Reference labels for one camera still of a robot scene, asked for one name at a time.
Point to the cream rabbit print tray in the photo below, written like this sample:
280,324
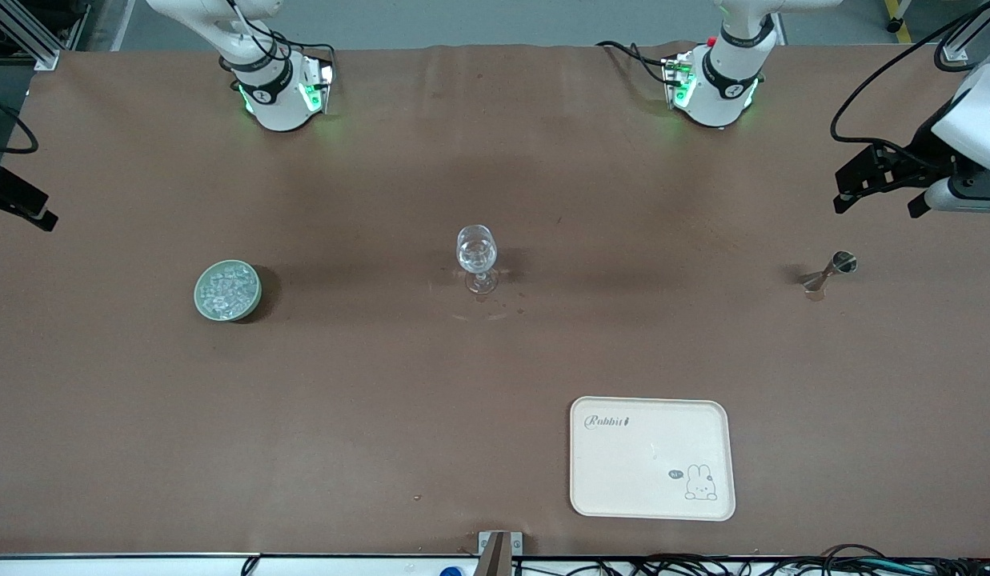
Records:
647,448

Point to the pile of clear ice cubes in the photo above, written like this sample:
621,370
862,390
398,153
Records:
226,288

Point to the silver base connector bracket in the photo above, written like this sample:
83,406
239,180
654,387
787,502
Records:
325,80
672,76

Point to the aluminium frame profile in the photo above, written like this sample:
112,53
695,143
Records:
30,36
960,44

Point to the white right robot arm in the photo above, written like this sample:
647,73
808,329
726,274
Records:
274,104

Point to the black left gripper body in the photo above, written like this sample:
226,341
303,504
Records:
923,151

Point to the brown upright post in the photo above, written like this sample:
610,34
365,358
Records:
494,560

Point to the brown table cover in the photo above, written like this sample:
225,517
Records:
382,400

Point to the clear wine glass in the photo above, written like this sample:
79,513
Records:
476,252

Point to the metal mounting bracket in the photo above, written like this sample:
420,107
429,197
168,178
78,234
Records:
516,544

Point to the metal double jigger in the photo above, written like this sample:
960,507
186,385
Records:
843,262

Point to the green round bowl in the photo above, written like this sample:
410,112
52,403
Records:
252,309

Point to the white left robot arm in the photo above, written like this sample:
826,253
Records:
731,72

